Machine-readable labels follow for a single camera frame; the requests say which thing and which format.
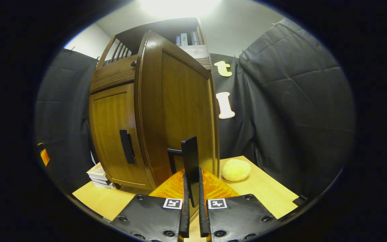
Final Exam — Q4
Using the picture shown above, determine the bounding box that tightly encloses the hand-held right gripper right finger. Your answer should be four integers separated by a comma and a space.
199, 167, 281, 242

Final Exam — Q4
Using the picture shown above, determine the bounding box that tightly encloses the wooden shoe cabinet door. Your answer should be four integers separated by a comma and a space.
134, 31, 221, 215
89, 82, 155, 190

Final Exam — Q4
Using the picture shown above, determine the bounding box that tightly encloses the large ceiling light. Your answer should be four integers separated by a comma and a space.
139, 0, 221, 17

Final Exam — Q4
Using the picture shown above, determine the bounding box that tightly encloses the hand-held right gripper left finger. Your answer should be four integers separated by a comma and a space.
110, 170, 190, 242

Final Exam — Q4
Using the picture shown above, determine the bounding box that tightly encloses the yellow round sponge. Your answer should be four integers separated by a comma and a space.
221, 159, 252, 182

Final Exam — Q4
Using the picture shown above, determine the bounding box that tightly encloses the wooden double-door shoe cabinet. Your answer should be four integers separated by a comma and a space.
89, 17, 214, 192

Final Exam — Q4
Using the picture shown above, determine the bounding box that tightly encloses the black backdrop cloth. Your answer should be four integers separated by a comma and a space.
34, 18, 355, 199

